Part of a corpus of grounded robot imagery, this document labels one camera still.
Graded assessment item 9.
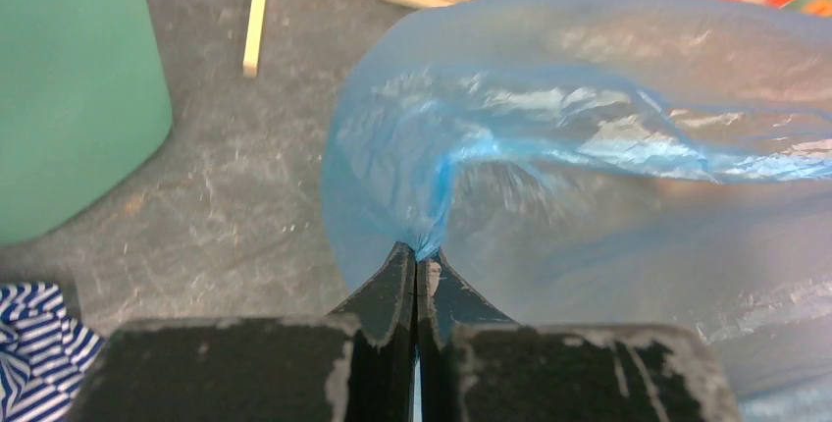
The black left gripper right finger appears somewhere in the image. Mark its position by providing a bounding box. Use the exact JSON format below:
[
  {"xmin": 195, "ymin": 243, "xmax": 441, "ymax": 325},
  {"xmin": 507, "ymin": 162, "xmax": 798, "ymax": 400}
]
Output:
[{"xmin": 415, "ymin": 256, "xmax": 741, "ymax": 421}]

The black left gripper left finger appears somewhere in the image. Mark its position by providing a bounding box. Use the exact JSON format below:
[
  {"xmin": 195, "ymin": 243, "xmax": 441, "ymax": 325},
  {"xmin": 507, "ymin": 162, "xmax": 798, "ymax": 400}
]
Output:
[{"xmin": 67, "ymin": 243, "xmax": 416, "ymax": 421}]

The blue plastic trash bag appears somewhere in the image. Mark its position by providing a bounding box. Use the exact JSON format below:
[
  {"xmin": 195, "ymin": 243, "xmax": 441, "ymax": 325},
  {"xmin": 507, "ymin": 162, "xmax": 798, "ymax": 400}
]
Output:
[{"xmin": 321, "ymin": 0, "xmax": 831, "ymax": 421}]

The green plastic trash bin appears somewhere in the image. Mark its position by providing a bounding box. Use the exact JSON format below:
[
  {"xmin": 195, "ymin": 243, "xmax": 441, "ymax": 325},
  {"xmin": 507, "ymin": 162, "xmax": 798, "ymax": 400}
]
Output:
[{"xmin": 1, "ymin": 0, "xmax": 173, "ymax": 244}]

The blue striped cloth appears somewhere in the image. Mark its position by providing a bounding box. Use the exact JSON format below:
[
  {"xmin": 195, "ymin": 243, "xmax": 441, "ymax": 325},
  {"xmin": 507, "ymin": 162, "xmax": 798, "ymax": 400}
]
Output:
[{"xmin": 1, "ymin": 282, "xmax": 104, "ymax": 422}]

